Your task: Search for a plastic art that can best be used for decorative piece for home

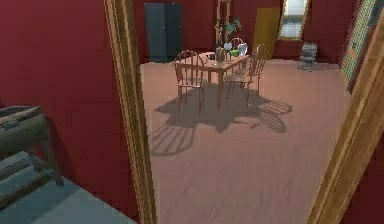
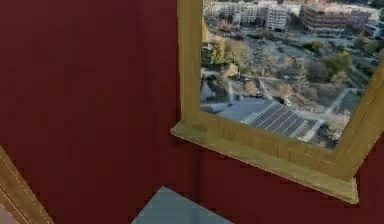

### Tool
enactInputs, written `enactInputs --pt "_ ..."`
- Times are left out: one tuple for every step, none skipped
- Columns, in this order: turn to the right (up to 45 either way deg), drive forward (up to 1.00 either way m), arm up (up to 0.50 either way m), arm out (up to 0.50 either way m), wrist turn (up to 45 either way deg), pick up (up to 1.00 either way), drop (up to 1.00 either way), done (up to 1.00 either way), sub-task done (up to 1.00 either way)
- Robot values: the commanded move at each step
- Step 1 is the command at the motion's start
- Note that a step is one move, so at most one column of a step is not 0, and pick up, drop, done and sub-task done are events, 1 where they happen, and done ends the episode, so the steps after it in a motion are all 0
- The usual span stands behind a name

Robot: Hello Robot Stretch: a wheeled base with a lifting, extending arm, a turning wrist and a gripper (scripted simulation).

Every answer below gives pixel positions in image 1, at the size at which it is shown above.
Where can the wooden spindle-back chair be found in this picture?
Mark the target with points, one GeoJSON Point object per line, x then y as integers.
{"type": "Point", "coordinates": [190, 71]}
{"type": "Point", "coordinates": [236, 42]}
{"type": "Point", "coordinates": [250, 70]}

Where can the wooden dining table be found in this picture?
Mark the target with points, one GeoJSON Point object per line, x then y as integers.
{"type": "Point", "coordinates": [222, 65]}

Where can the tan vase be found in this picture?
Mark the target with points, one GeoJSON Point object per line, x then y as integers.
{"type": "Point", "coordinates": [220, 55]}

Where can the green round object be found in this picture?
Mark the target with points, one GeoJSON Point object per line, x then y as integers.
{"type": "Point", "coordinates": [234, 52]}

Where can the white cup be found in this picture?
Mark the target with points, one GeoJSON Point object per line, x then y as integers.
{"type": "Point", "coordinates": [227, 46]}

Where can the clear glass jug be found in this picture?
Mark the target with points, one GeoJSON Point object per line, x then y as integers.
{"type": "Point", "coordinates": [242, 49]}

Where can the dark grey fridge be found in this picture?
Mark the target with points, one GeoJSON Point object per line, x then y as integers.
{"type": "Point", "coordinates": [163, 30]}

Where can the green house plant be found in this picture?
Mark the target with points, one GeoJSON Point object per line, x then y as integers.
{"type": "Point", "coordinates": [227, 29]}

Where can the yellow wooden room door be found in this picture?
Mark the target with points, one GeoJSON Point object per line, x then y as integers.
{"type": "Point", "coordinates": [266, 31]}

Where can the bright window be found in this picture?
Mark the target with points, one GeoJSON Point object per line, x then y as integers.
{"type": "Point", "coordinates": [293, 18]}

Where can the patterned green room door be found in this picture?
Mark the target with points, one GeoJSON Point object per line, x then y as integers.
{"type": "Point", "coordinates": [358, 36]}

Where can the wooden door frame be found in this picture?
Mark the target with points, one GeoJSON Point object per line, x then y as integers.
{"type": "Point", "coordinates": [131, 110]}

